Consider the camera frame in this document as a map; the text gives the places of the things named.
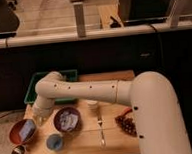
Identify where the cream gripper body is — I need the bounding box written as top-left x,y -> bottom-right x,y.
33,110 -> 50,126

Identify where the blue sponge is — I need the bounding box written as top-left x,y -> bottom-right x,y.
19,120 -> 35,141

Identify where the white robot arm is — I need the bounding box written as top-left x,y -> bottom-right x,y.
33,71 -> 192,154

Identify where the orange bowl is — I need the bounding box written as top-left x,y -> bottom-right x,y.
9,119 -> 37,145

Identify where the dark purple bowl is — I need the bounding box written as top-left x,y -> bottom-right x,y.
54,107 -> 81,132

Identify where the crumpled white paper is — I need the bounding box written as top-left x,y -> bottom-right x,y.
60,112 -> 79,131

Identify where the blue cup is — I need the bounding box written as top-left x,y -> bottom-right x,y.
46,134 -> 64,151

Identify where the small metal cup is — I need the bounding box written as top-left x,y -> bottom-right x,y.
11,145 -> 28,154

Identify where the green plastic tray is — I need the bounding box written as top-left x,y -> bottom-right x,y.
24,69 -> 78,106

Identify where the white cup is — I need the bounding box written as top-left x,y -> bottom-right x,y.
86,100 -> 99,110

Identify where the silver fork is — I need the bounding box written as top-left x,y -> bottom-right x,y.
96,109 -> 106,146

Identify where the bunch of dark grapes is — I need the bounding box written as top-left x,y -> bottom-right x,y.
115,115 -> 137,137

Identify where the orange carrot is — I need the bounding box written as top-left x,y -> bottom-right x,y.
121,107 -> 132,116

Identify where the black office chair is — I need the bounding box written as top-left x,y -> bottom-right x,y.
0,0 -> 20,39

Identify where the black monitor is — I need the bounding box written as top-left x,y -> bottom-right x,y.
117,0 -> 170,21

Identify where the grey metal post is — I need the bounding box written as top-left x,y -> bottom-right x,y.
74,2 -> 86,38

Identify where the grey slanted post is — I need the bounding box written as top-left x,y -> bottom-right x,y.
166,0 -> 187,28

